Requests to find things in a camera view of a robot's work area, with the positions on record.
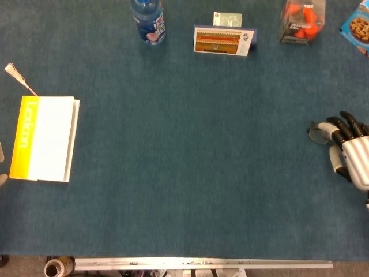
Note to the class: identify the blue cookie box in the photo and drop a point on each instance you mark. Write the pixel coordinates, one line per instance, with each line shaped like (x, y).
(357, 29)

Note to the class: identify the black grey-tipped left robot hand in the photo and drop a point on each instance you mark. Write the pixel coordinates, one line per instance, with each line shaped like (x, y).
(2, 180)

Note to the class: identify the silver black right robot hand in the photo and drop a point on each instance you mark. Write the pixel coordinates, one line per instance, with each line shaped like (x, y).
(357, 158)

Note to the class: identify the aluminium profile rail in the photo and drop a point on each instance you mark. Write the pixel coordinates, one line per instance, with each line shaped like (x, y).
(201, 263)

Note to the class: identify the pale green card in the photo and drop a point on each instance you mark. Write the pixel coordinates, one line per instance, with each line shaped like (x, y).
(227, 19)

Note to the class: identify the brown tape roll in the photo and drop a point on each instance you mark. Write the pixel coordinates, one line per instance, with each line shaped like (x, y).
(57, 267)

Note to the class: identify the clear box with red cups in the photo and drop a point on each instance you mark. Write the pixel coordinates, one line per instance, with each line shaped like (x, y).
(301, 23)

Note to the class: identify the yellow and white book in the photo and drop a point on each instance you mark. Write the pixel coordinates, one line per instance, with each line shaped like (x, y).
(49, 138)

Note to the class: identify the teal felt tablecloth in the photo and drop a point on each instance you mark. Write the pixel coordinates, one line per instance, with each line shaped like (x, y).
(184, 144)

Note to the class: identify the black eyeglasses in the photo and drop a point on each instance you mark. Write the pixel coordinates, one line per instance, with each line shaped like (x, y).
(315, 137)

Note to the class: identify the beige tassel bookmark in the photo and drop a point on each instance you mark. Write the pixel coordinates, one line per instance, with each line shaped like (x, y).
(13, 70)

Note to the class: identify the small black floor object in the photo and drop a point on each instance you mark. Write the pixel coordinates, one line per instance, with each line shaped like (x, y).
(3, 260)

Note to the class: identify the blue plastic drink bottle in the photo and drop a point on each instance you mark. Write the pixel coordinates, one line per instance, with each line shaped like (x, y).
(148, 23)

